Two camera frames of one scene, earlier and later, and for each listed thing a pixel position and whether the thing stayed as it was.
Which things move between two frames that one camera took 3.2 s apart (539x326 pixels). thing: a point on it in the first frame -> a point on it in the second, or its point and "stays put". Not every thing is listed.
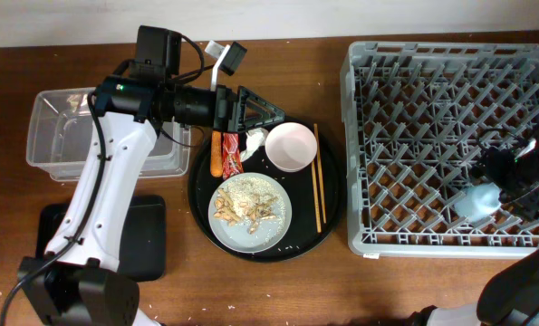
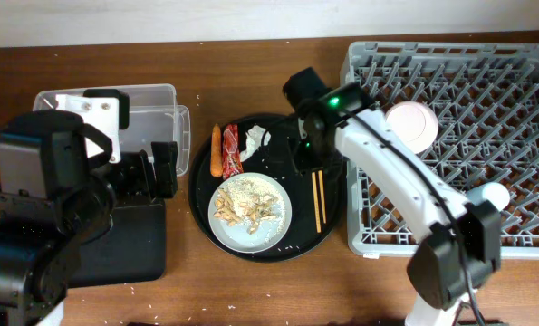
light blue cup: [478, 202] stays put
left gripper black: [243, 100] -> [145, 187]
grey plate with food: [249, 212] stays put
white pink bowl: [290, 147] -> [415, 123]
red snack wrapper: [232, 164] stays put
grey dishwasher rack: [412, 117] stays put
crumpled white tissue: [255, 139] stays put
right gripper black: [491, 167] -> [307, 159]
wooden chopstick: [316, 201] stays put
